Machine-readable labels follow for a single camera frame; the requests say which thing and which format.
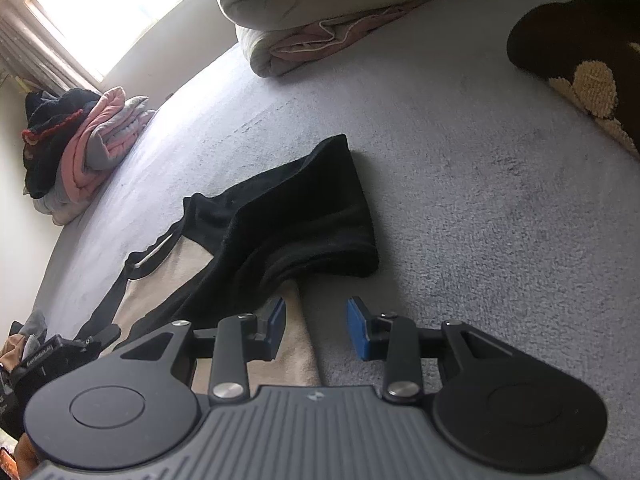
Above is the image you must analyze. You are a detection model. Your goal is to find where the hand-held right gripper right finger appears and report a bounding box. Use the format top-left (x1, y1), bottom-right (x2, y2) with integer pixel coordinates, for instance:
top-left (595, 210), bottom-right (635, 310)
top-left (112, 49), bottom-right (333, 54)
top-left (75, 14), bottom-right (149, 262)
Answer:
top-left (346, 296), bottom-right (519, 404)

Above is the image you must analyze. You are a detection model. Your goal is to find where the folded grey pink comforter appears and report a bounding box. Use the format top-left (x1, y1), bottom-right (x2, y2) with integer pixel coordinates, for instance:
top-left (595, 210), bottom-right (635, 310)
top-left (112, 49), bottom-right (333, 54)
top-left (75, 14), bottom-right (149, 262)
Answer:
top-left (215, 0), bottom-right (466, 78)

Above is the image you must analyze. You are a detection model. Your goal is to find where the beige folded blanket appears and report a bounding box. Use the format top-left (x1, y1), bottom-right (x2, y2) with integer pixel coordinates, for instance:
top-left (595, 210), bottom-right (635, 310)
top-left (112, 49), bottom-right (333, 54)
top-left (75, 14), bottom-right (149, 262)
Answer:
top-left (50, 199), bottom-right (93, 226)

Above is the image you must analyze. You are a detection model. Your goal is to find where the dark knitted garment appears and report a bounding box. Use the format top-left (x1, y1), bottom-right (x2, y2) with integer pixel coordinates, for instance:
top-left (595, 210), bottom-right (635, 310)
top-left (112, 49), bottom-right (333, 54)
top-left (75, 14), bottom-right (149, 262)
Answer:
top-left (21, 87), bottom-right (103, 200)

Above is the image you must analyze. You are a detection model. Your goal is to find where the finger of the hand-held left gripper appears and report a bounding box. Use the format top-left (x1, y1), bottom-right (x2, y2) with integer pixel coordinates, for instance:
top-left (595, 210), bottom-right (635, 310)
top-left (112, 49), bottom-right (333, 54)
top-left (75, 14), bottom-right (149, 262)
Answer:
top-left (74, 324), bottom-right (123, 359)

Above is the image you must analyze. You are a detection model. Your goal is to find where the window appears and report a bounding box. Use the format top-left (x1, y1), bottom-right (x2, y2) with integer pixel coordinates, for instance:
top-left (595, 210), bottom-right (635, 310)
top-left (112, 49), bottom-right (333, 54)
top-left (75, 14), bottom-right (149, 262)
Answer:
top-left (25, 0), bottom-right (216, 83)

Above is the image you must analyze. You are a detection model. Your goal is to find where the orange ruffled garment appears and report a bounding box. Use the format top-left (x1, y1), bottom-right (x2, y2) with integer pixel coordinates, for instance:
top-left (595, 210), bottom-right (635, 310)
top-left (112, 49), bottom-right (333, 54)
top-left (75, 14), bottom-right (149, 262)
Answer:
top-left (0, 334), bottom-right (26, 368)

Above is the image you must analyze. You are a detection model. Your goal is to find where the brown floral blanket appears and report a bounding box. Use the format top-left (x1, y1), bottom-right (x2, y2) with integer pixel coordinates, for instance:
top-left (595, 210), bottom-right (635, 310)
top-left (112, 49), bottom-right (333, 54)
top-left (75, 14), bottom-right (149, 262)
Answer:
top-left (506, 0), bottom-right (640, 161)

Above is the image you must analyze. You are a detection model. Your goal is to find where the beige and black shirt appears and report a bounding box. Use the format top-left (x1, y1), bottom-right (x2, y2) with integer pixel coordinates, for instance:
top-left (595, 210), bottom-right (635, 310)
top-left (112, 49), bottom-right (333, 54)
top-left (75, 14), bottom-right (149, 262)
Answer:
top-left (75, 134), bottom-right (379, 396)

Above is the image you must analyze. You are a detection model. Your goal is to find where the grey folded blanket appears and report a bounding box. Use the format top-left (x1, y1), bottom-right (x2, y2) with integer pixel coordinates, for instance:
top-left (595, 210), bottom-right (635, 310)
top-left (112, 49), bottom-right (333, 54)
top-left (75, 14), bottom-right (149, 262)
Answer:
top-left (32, 180), bottom-right (71, 213)

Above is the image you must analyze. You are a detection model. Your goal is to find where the grey fleece garment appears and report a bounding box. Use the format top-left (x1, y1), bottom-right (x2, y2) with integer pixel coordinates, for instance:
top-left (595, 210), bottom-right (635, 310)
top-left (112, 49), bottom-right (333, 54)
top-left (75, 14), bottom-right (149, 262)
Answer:
top-left (20, 310), bottom-right (48, 356)

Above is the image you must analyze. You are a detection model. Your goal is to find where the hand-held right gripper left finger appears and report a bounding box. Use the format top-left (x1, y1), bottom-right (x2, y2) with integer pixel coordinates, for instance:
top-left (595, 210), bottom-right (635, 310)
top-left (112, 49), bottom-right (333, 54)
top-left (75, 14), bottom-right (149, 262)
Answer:
top-left (119, 296), bottom-right (288, 404)

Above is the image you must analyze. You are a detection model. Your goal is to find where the pink folded garment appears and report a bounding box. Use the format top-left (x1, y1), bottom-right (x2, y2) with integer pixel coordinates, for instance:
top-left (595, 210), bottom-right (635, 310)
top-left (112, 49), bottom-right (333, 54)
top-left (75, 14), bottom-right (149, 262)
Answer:
top-left (52, 86), bottom-right (126, 206)

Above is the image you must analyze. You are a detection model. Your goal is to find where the grey curtain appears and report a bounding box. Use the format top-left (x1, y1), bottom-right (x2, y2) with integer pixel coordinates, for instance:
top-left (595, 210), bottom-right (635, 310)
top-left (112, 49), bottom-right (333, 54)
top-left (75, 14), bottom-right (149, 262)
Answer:
top-left (0, 0), bottom-right (101, 93)

